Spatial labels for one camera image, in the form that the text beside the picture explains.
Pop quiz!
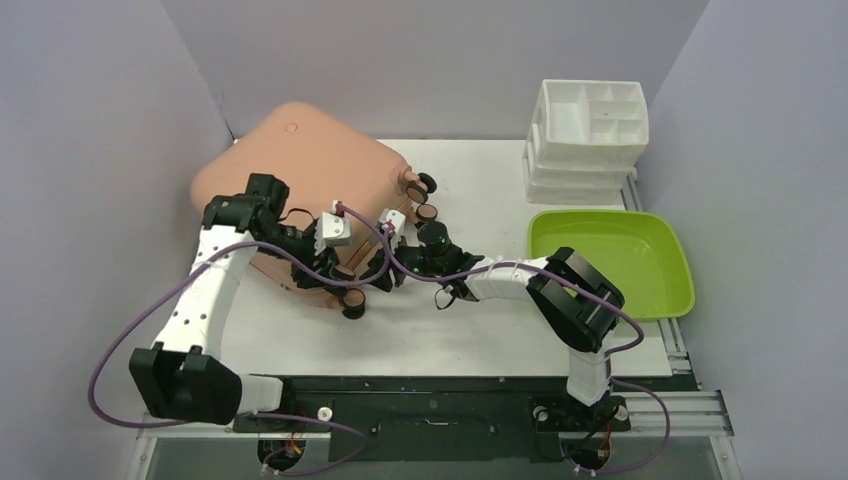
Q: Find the pink hard-shell suitcase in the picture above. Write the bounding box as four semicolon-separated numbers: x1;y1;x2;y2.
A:
190;103;437;319

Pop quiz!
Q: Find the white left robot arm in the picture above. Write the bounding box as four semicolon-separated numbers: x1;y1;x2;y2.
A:
129;173;329;430

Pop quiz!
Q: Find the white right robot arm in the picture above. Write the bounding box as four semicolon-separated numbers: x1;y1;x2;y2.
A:
377;221;624;432

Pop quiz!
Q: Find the white drawer organizer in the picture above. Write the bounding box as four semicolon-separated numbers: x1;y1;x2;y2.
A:
522;79;650;205

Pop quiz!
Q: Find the green plastic tray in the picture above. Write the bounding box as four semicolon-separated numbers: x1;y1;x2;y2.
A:
527;209;696;321

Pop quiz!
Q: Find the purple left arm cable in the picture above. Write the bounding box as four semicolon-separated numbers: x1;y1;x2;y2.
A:
88;201;399;477

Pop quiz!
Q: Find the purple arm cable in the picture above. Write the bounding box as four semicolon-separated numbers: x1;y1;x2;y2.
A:
88;201;399;477
384;225;673;477

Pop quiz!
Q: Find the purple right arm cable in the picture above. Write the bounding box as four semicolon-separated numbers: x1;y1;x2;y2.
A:
384;225;673;477

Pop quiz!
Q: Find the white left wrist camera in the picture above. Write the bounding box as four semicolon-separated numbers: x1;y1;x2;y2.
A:
314;212;354;255

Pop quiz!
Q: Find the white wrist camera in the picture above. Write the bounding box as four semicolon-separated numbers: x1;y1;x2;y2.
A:
378;209;406;252
314;212;354;255

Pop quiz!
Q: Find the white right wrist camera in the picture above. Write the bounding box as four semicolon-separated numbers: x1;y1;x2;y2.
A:
378;209;406;252

